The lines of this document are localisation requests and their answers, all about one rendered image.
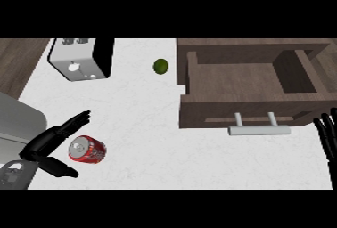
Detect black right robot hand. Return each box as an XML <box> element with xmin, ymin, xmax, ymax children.
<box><xmin>312</xmin><ymin>107</ymin><xmax>337</xmax><ymax>190</ymax></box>

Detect brown wooden drawer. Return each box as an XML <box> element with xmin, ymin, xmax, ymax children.
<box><xmin>178</xmin><ymin>49</ymin><xmax>337</xmax><ymax>129</ymax></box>

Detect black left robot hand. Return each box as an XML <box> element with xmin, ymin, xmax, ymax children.
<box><xmin>18</xmin><ymin>110</ymin><xmax>92</xmax><ymax>179</ymax></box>

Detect brown wooden cabinet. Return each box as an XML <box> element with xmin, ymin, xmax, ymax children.
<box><xmin>175</xmin><ymin>37</ymin><xmax>337</xmax><ymax>93</ymax></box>

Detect red soda can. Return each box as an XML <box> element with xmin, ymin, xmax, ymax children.
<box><xmin>67</xmin><ymin>134</ymin><xmax>108</xmax><ymax>165</ymax></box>

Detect green avocado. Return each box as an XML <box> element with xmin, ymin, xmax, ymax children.
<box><xmin>153</xmin><ymin>58</ymin><xmax>170</xmax><ymax>76</ymax></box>

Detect silver toaster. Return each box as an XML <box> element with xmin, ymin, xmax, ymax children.
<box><xmin>46</xmin><ymin>37</ymin><xmax>116</xmax><ymax>82</ymax></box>

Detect silver drawer handle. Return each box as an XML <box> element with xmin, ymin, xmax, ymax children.
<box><xmin>227</xmin><ymin>111</ymin><xmax>293</xmax><ymax>136</ymax></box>

